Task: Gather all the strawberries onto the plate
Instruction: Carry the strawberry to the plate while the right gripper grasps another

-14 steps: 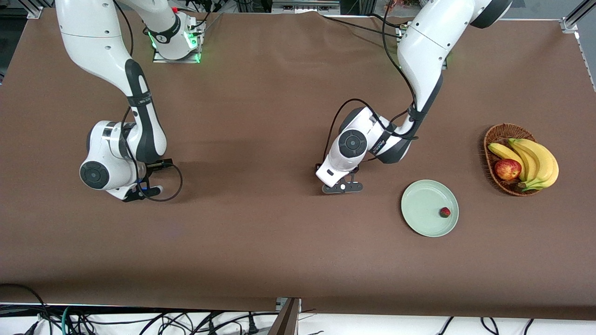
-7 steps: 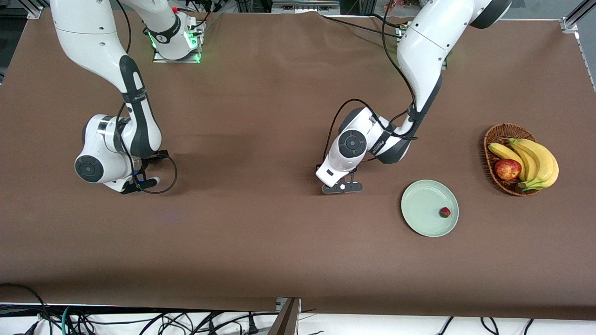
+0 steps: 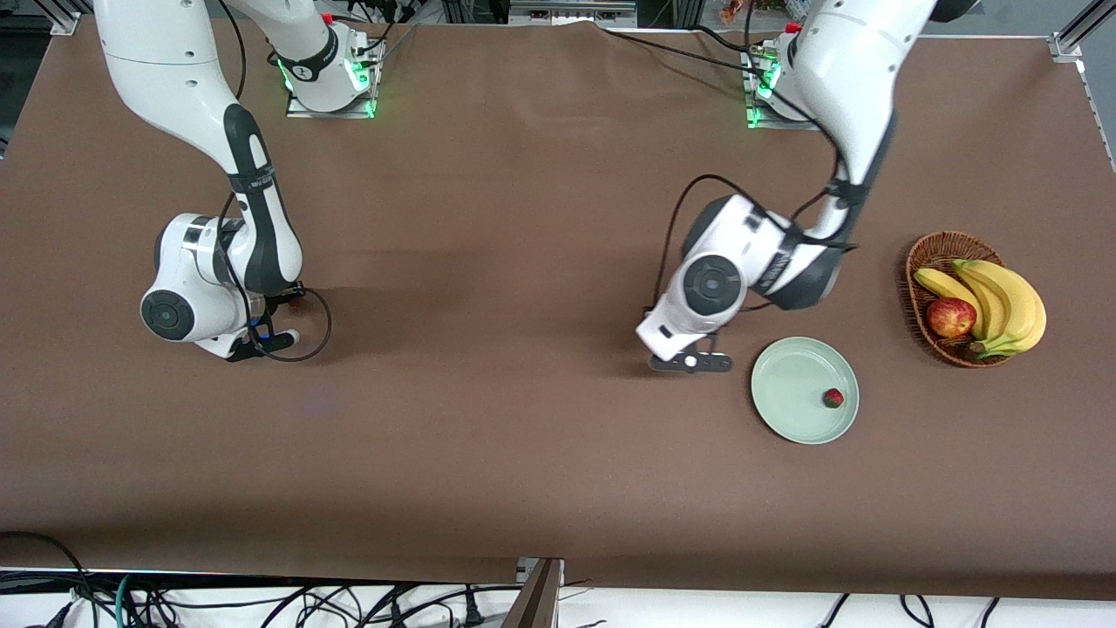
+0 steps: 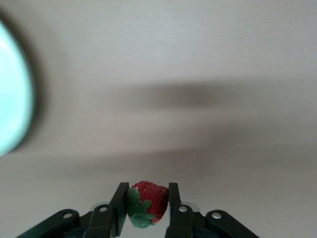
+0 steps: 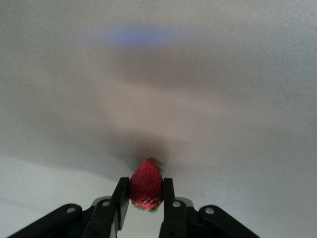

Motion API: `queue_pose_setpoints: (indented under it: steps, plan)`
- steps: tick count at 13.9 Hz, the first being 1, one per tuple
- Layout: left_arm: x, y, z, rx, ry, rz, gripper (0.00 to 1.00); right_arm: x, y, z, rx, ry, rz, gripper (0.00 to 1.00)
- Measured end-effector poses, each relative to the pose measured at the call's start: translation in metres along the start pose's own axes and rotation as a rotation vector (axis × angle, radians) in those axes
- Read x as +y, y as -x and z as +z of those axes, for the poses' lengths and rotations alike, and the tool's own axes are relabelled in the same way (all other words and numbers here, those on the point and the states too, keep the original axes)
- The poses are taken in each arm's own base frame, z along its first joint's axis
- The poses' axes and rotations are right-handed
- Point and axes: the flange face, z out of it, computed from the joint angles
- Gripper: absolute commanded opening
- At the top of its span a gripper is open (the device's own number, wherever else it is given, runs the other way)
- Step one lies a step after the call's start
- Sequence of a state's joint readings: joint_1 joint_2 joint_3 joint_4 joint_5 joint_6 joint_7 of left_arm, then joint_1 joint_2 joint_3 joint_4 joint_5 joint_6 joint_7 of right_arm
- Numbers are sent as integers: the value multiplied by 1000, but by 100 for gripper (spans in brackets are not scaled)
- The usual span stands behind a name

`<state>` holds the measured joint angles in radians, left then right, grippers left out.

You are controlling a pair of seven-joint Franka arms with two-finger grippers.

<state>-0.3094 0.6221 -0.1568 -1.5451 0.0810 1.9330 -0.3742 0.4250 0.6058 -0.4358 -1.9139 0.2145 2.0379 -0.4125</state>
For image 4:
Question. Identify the pale green plate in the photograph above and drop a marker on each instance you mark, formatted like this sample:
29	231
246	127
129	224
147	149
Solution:
12	99

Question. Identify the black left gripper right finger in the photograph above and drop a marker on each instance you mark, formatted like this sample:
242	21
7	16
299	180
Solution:
183	223

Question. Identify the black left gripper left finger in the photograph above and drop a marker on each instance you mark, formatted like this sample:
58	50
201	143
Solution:
104	223

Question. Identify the red strawberry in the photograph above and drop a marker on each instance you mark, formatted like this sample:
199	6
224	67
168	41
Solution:
154	198

